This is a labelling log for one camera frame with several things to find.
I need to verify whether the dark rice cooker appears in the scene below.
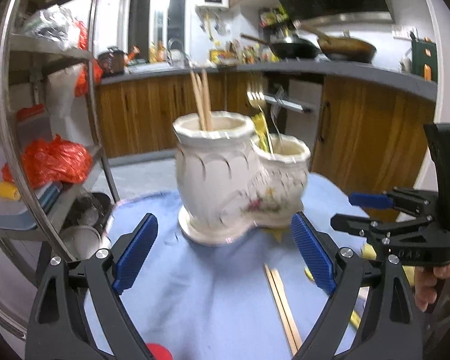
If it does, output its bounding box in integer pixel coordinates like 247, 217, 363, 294
97, 46, 128, 77

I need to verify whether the wooden chopstick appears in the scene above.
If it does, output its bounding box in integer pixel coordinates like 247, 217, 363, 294
201, 69, 213, 131
271, 269, 302, 354
190, 71, 206, 131
263, 264, 296, 356

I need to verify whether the stainless steel shelf rack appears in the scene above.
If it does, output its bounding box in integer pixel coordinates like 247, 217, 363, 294
0, 0, 121, 338

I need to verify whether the yellow tulip plastic utensil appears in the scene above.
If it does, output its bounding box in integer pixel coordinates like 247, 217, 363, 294
303, 243, 416, 331

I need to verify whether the red round object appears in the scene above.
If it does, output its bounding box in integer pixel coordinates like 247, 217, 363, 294
146, 343, 173, 360

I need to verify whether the blue cartoon tablecloth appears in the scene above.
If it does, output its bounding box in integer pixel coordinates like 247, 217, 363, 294
83, 171, 377, 360

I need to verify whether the silver metal fork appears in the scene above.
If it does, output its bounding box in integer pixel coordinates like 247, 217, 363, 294
247, 81, 274, 155

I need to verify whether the black wok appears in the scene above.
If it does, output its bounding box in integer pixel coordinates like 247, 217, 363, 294
241, 33, 320, 59

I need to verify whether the brown frying pan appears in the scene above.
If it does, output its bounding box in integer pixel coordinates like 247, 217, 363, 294
294, 20, 376, 63

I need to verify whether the red plastic bag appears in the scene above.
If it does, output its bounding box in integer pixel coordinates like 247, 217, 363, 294
21, 134, 92, 189

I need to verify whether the yellow utensil in holder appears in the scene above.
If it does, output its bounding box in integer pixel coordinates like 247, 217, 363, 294
251, 112, 271, 153

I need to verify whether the person's right hand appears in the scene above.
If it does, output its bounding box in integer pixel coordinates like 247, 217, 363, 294
415, 264, 450, 312

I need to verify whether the kitchen faucet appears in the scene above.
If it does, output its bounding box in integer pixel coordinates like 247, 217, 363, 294
167, 38, 189, 65

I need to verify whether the white floral ceramic utensil holder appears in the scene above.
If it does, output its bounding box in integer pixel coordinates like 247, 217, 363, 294
173, 111, 311, 246

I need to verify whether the built-in oven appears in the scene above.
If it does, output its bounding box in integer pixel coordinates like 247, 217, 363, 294
264, 73, 323, 137

